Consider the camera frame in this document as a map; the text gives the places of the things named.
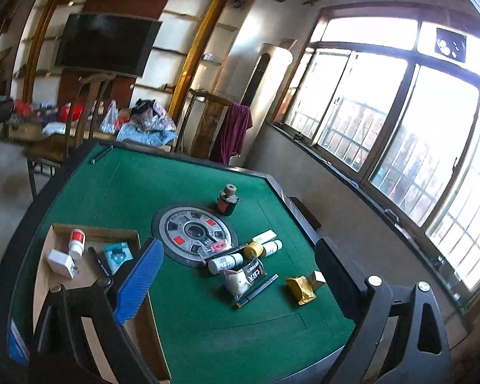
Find round table control panel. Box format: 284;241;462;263
151;202;239;268

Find black pen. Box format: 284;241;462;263
236;274;279;308

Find clear bag red item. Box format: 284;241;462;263
197;240;232;259

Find dark jar cork lid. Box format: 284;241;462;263
217;184;239;216

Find small grey box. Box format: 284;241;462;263
306;270;327;292

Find long white grey box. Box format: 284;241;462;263
252;230;276;244

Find green mahjong table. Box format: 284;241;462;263
0;141;354;383

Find gold foil packet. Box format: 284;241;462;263
286;276;316;306

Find cardboard tray box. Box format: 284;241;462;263
28;224;171;383

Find wooden chair near table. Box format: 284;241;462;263
25;73;116;199

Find black snack packet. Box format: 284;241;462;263
223;258;266;302

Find white standing air conditioner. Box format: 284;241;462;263
229;44;293;166

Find pile of clothes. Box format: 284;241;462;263
116;99;178;148

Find white bottle grey label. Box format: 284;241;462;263
207;253;244;275

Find black flat television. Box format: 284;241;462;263
55;13;163;77

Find wooden chair with cloth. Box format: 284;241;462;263
172;89;232;160

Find maroon cloth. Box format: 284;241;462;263
210;102;252;165

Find white power adapter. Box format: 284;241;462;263
46;249;79;279

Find low wooden tv bench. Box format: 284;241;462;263
4;117;116;143

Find white pill bottle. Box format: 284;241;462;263
261;239;283;258

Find window with metal frame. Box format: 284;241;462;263
274;5;480;309

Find white bottle red label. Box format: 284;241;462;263
68;229;85;261

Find blue tissue packet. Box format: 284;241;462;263
103;242;133;275

